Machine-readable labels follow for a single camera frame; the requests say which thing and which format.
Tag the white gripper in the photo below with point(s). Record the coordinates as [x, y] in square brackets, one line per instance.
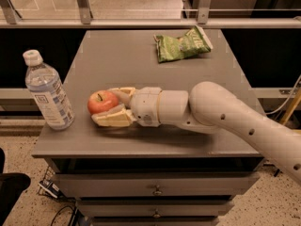
[145, 105]

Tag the red apple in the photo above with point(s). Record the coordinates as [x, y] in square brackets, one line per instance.
[101, 101]

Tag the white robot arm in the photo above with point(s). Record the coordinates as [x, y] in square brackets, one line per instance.
[206, 108]

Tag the clear plastic water bottle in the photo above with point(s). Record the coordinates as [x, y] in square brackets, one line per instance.
[44, 83]

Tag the grey drawer cabinet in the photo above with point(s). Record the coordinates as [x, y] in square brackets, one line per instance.
[111, 173]

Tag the top drawer brass knob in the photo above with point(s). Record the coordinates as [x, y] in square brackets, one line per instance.
[157, 191]

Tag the drawer brass knob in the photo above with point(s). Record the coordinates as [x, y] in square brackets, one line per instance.
[156, 214]
[157, 191]

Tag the green chip bag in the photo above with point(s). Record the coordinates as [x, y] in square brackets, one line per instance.
[192, 43]

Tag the small device on floor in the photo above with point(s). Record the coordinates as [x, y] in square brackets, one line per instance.
[50, 187]

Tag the metal railing frame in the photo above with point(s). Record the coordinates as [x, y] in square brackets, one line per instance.
[150, 13]

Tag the yellow stand frame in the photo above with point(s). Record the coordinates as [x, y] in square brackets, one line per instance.
[291, 108]

